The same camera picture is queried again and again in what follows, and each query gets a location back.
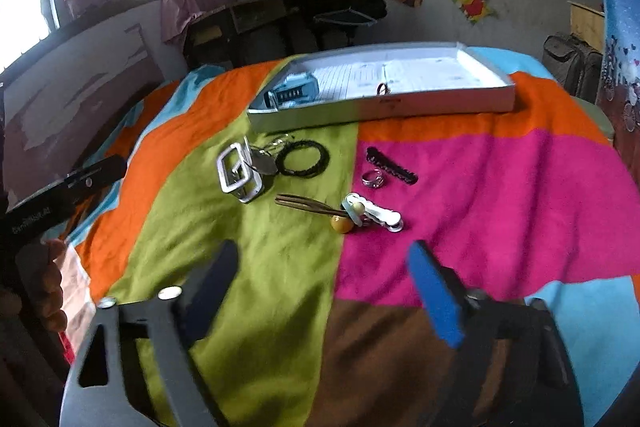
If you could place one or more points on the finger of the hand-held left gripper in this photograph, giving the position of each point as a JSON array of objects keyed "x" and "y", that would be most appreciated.
[{"x": 97, "y": 174}]

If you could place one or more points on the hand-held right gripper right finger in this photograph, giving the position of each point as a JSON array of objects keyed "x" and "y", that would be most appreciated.
[{"x": 435, "y": 297}]

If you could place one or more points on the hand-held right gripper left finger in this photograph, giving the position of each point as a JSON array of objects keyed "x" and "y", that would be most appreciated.
[{"x": 215, "y": 287}]

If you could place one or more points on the white hair clip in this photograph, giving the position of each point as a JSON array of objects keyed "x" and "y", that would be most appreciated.
[{"x": 382, "y": 216}]

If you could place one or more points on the white square buckle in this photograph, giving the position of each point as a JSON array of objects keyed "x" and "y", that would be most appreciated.
[{"x": 226, "y": 174}]

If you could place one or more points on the black toothed hair clip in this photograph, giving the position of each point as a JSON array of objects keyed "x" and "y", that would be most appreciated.
[{"x": 392, "y": 167}]

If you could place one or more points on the shallow grey cardboard tray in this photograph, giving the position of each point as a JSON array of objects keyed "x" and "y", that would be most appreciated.
[{"x": 425, "y": 103}]

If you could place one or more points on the light blue wristwatch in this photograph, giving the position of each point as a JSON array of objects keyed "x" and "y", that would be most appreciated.
[{"x": 295, "y": 91}]

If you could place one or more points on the person's left hand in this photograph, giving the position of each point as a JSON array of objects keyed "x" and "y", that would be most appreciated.
[{"x": 51, "y": 282}]

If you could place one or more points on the colourful patchwork blanket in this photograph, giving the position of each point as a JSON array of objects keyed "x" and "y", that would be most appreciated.
[{"x": 425, "y": 217}]

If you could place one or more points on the dark wooden desk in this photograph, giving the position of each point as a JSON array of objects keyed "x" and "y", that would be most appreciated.
[{"x": 235, "y": 14}]

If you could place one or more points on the printed grid paper sheet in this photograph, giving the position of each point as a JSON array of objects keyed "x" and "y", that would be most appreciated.
[{"x": 425, "y": 74}]

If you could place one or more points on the grey suitcase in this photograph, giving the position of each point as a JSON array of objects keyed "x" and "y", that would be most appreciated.
[{"x": 570, "y": 64}]

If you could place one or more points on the white clothes hanger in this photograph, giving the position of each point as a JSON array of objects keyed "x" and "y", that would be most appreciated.
[{"x": 345, "y": 13}]

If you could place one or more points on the blue printed curtain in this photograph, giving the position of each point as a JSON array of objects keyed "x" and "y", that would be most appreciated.
[{"x": 622, "y": 57}]

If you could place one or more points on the light wooden cabinet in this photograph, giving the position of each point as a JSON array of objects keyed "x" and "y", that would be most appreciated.
[{"x": 586, "y": 21}]

